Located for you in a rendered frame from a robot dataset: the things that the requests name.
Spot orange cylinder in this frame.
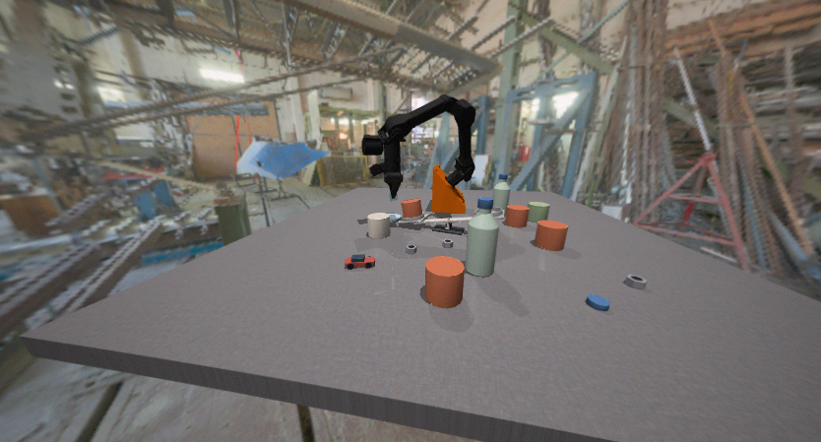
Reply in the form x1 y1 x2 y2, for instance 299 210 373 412
535 221 568 251
425 256 465 308
402 199 422 218

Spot red toy car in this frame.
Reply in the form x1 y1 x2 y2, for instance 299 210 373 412
345 254 375 270

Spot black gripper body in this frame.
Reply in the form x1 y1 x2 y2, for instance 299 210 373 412
384 155 403 182

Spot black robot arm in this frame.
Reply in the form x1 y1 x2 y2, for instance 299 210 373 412
361 95 475 189

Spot beige cylinder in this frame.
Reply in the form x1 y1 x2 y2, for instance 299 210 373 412
367 213 390 239

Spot blue flat disc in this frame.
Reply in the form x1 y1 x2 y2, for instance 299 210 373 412
586 294 610 311

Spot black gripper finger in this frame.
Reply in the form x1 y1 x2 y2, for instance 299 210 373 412
386 182 401 199

